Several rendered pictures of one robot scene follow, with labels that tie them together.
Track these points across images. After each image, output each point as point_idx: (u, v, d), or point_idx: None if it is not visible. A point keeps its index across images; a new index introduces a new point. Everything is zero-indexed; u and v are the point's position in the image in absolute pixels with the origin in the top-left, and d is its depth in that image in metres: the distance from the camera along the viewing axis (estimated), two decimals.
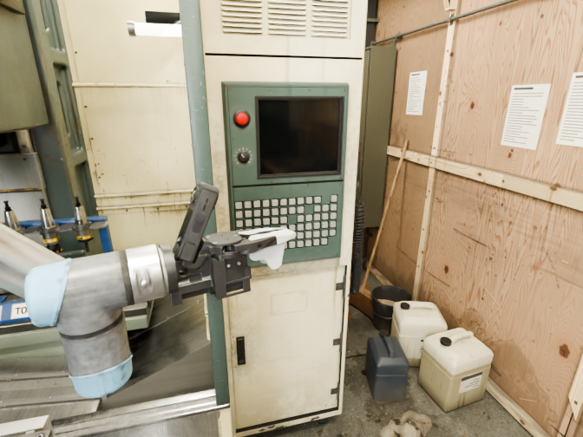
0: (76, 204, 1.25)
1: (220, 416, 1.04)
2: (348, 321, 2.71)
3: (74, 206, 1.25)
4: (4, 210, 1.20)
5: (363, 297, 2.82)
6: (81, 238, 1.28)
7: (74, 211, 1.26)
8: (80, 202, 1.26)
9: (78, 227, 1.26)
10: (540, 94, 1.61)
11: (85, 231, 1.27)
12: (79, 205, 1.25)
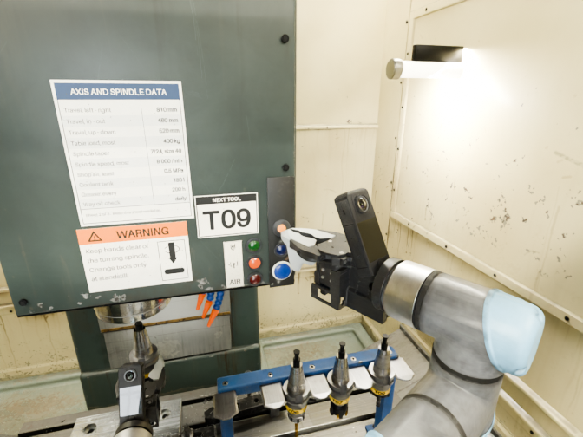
0: (385, 347, 0.82)
1: None
2: None
3: (380, 349, 0.83)
4: (294, 364, 0.78)
5: None
6: (383, 394, 0.85)
7: (379, 356, 0.83)
8: (388, 343, 0.83)
9: (383, 380, 0.84)
10: None
11: (391, 383, 0.84)
12: (387, 347, 0.83)
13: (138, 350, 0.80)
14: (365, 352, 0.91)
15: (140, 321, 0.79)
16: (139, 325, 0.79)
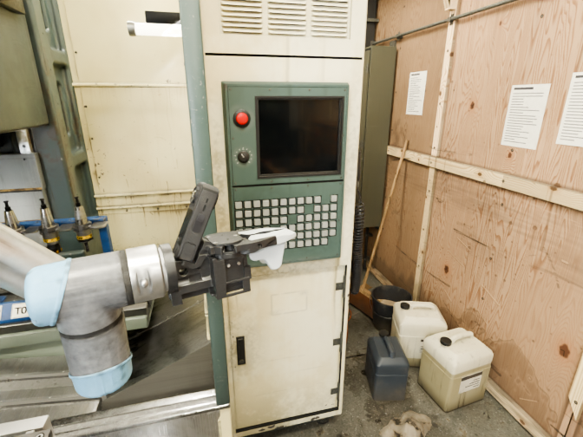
0: (76, 204, 1.25)
1: (220, 416, 1.04)
2: (348, 321, 2.71)
3: (74, 206, 1.25)
4: (4, 210, 1.20)
5: (363, 297, 2.82)
6: (81, 238, 1.28)
7: (74, 211, 1.26)
8: (80, 202, 1.26)
9: (78, 227, 1.26)
10: (540, 94, 1.61)
11: (85, 231, 1.27)
12: (79, 205, 1.25)
13: None
14: None
15: None
16: None
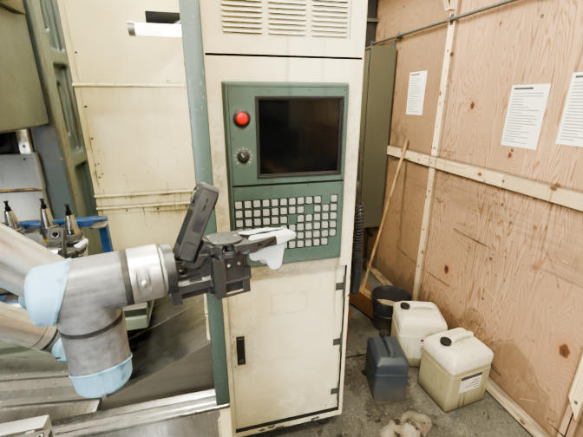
0: (67, 212, 1.15)
1: (220, 416, 1.04)
2: (348, 321, 2.71)
3: (64, 215, 1.16)
4: (4, 210, 1.20)
5: (363, 297, 2.82)
6: None
7: (64, 220, 1.16)
8: (70, 211, 1.16)
9: (68, 238, 1.17)
10: (540, 94, 1.61)
11: (75, 241, 1.17)
12: (69, 213, 1.16)
13: None
14: (83, 217, 1.34)
15: None
16: None
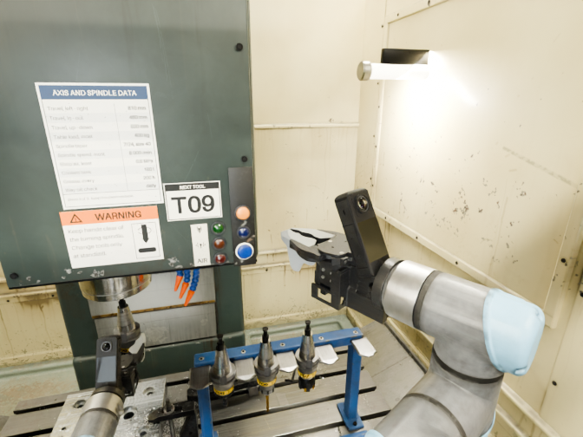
0: (121, 304, 0.87)
1: None
2: None
3: (117, 307, 0.87)
4: (263, 340, 0.85)
5: None
6: (126, 351, 0.89)
7: (117, 314, 0.88)
8: (125, 302, 0.88)
9: (121, 336, 0.88)
10: None
11: (131, 342, 0.88)
12: (123, 305, 0.87)
13: (219, 368, 0.83)
14: (333, 332, 0.99)
15: (222, 341, 0.83)
16: (221, 344, 0.82)
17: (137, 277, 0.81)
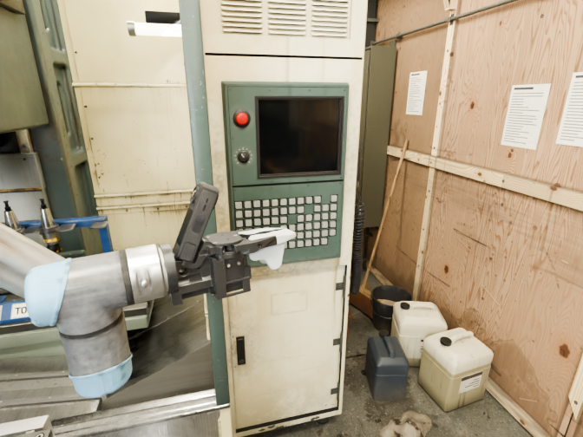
0: None
1: (220, 416, 1.04)
2: (348, 321, 2.71)
3: None
4: (4, 210, 1.20)
5: (363, 297, 2.82)
6: None
7: None
8: None
9: None
10: (540, 94, 1.61)
11: None
12: None
13: None
14: (83, 217, 1.34)
15: None
16: None
17: None
